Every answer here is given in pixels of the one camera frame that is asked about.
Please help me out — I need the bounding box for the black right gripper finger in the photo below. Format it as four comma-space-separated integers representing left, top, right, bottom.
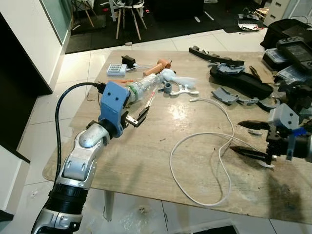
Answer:
237, 120, 272, 132
230, 145, 274, 169

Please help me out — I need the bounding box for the clear plastic bottle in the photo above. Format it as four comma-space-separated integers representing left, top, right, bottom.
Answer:
128, 75, 165, 104

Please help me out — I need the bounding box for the red pen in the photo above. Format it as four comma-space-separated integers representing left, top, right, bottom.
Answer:
143, 89, 157, 112

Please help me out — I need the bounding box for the small grey plastic part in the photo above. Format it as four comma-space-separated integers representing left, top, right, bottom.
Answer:
238, 97, 259, 106

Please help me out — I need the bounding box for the light wooden table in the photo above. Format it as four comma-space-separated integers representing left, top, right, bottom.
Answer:
43, 48, 312, 225

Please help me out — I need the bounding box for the grey flat plastic part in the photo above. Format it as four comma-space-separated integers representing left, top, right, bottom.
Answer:
212, 87, 240, 106

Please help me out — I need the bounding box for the white plastic clamp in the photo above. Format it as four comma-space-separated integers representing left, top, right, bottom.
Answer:
166, 83, 200, 97

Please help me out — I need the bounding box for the white battery box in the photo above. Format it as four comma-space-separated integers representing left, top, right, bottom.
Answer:
107, 63, 129, 78

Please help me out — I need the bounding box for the white plastic wrapper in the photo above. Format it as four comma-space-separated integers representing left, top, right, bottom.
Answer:
158, 68, 196, 89

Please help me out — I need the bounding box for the small brown tool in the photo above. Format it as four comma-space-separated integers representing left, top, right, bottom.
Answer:
249, 66, 262, 82

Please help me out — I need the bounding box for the black mechanical device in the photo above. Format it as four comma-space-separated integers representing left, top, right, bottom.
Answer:
279, 80, 312, 115

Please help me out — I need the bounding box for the black power adapter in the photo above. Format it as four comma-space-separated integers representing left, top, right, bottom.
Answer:
120, 55, 137, 68

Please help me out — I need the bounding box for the clear plastic package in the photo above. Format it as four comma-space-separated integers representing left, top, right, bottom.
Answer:
274, 66, 309, 84

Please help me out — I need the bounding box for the clear plastic container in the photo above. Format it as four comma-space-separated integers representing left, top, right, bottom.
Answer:
262, 48, 289, 69

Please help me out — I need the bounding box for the long black plastic strip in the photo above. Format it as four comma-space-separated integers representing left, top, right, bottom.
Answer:
189, 46, 245, 67

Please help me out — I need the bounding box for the black controller device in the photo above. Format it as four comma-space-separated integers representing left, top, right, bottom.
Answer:
276, 37, 312, 75

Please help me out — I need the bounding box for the black rug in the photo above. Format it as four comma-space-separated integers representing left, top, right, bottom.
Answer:
65, 0, 273, 54

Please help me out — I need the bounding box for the black bag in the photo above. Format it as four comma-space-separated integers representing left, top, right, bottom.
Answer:
260, 19, 312, 49

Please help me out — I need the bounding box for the black and white floor device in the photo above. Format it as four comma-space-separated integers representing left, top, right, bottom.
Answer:
237, 13, 262, 32

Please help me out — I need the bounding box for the wooden leg stool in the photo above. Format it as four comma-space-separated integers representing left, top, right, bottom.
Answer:
109, 0, 147, 40

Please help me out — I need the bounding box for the black cabinet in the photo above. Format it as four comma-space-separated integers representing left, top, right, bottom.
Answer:
0, 14, 53, 164

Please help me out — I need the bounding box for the white cabinet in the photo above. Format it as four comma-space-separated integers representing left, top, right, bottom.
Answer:
262, 0, 303, 27

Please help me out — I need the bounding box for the wooden leg chair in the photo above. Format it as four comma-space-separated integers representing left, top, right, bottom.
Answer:
70, 0, 97, 29

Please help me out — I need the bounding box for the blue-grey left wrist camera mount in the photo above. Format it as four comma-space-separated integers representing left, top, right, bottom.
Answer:
98, 81, 131, 125

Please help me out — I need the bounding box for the white cable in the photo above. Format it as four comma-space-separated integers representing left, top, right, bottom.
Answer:
169, 97, 255, 207

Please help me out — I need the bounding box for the brown handle tool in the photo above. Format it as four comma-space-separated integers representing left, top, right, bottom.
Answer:
142, 58, 172, 77

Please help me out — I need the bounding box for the grey bracket part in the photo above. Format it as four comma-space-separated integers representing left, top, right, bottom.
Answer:
217, 63, 245, 75

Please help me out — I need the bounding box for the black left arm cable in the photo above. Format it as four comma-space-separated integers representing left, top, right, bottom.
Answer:
55, 82, 107, 183

